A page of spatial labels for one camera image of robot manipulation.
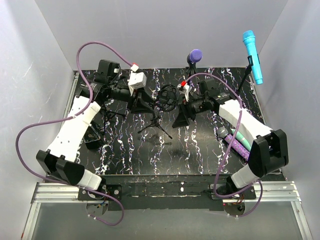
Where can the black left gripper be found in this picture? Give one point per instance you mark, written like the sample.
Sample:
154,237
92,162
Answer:
140,101

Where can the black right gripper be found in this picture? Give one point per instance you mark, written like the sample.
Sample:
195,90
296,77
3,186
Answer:
185,112

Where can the black round base stand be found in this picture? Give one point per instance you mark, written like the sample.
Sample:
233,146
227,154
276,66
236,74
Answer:
248,70
191,70

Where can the purple glitter silver mesh microphone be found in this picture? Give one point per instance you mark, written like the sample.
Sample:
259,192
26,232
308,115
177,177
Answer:
224,134

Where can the purple foam head microphone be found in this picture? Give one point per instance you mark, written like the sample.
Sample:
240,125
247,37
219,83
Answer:
194,56

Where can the mint green microphone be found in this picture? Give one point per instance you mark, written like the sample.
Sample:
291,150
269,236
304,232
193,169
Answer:
242,138

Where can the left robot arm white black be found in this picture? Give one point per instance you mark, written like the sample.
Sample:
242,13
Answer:
105,86

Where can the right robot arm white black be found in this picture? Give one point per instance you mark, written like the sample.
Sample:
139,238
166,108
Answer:
269,148

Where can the bright blue microphone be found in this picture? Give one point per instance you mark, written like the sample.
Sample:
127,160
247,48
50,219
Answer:
249,41

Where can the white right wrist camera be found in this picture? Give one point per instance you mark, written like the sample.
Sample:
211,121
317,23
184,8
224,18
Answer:
184,88

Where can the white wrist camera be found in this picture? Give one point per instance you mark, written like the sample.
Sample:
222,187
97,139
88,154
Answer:
137,80
184,88

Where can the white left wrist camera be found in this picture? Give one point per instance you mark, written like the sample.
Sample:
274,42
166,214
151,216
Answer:
137,80

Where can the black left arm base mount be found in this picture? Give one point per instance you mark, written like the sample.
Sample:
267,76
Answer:
114,190

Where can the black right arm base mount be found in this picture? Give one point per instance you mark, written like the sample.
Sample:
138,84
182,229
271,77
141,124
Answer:
248,194

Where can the aluminium frame rail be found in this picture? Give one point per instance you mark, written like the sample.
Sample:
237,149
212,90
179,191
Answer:
50,192

